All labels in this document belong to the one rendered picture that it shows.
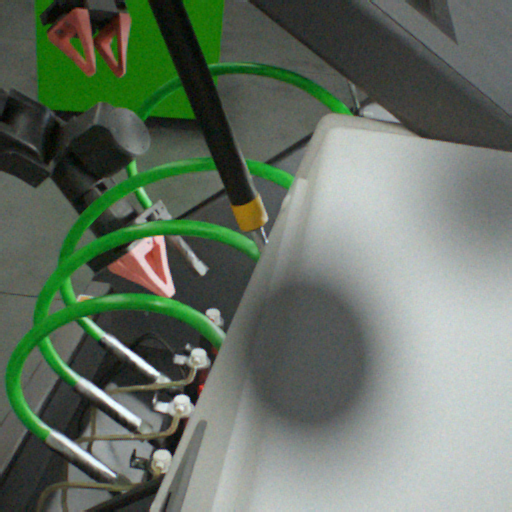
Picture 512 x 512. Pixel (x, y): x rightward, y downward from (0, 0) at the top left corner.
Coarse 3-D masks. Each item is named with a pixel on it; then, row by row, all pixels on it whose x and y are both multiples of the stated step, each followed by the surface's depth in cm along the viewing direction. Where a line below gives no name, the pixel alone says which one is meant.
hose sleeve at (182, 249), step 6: (168, 240) 102; (174, 240) 101; (180, 240) 102; (174, 246) 102; (180, 246) 101; (186, 246) 102; (180, 252) 101; (186, 252) 101; (192, 252) 102; (186, 258) 101; (192, 258) 101; (192, 264) 101
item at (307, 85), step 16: (224, 64) 87; (240, 64) 86; (256, 64) 85; (176, 80) 91; (288, 80) 83; (304, 80) 83; (160, 96) 93; (320, 96) 82; (144, 112) 95; (336, 112) 82; (128, 176) 101; (144, 192) 102; (144, 208) 102
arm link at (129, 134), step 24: (72, 120) 86; (96, 120) 82; (120, 120) 84; (48, 144) 88; (72, 144) 84; (96, 144) 83; (120, 144) 82; (144, 144) 85; (24, 168) 84; (48, 168) 84; (96, 168) 85; (120, 168) 86
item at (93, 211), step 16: (176, 160) 75; (192, 160) 75; (208, 160) 74; (256, 160) 74; (144, 176) 76; (160, 176) 76; (272, 176) 74; (288, 176) 74; (112, 192) 77; (128, 192) 77; (96, 208) 78; (80, 224) 80; (64, 240) 81; (64, 256) 82; (64, 288) 84; (80, 320) 86; (96, 336) 87; (112, 336) 88; (112, 352) 87; (128, 352) 88; (144, 368) 88
